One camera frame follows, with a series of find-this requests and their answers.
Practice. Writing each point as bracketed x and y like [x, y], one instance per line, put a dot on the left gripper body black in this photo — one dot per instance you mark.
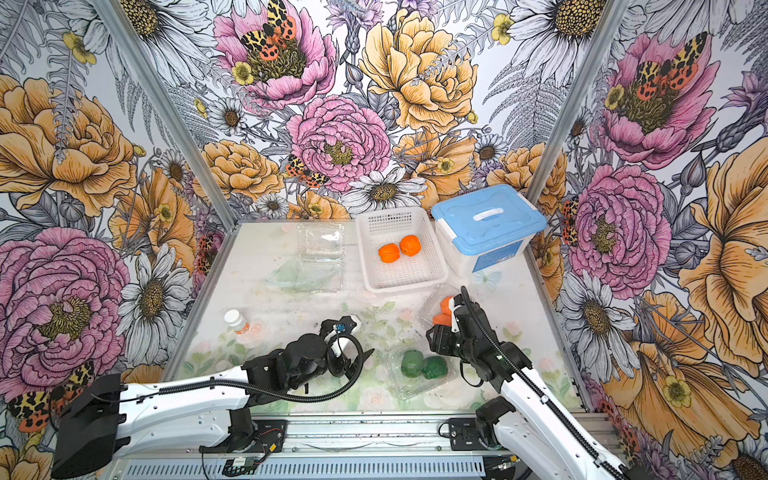
[328, 362]

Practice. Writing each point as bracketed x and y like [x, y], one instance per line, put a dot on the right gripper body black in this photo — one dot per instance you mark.
[453, 345]

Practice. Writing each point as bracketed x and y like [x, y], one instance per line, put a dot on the clear clamshell container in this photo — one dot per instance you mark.
[431, 305]
[318, 264]

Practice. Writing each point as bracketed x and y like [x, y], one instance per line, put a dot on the orange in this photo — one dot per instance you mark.
[389, 253]
[446, 305]
[442, 319]
[410, 245]

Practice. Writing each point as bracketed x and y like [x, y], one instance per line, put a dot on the white perforated plastic basket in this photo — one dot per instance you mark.
[377, 228]

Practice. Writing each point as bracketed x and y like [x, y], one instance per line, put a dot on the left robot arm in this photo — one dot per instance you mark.
[111, 418]

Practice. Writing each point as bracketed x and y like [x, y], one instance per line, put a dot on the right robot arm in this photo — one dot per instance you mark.
[524, 418]

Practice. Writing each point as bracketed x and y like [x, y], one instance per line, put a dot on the green fruit right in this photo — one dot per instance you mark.
[434, 367]

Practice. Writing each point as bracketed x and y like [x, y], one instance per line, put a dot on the green fruit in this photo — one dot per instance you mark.
[434, 367]
[411, 363]

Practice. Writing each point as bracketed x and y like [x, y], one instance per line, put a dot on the green fruit left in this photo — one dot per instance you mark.
[411, 363]

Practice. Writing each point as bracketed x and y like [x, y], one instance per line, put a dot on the white pill bottle orange label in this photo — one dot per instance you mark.
[235, 320]

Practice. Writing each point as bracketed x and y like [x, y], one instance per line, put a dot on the blue lid storage box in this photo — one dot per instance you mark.
[483, 228]

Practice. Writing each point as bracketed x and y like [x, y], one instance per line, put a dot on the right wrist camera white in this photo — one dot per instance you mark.
[459, 319]

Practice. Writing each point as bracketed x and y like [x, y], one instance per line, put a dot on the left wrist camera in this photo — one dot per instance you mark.
[342, 329]

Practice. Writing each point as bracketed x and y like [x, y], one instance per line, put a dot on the aluminium front rail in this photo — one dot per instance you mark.
[357, 445]

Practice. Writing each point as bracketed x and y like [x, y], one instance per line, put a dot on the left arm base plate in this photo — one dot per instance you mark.
[258, 437]

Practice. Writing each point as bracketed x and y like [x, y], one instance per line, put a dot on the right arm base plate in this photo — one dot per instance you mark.
[469, 434]

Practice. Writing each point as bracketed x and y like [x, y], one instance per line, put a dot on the right aluminium corner post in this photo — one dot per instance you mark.
[599, 48]

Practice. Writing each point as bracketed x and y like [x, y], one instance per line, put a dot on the aluminium corner post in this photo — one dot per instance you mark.
[117, 23]
[599, 48]

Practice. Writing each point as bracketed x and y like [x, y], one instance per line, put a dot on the left aluminium corner post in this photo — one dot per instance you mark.
[117, 23]

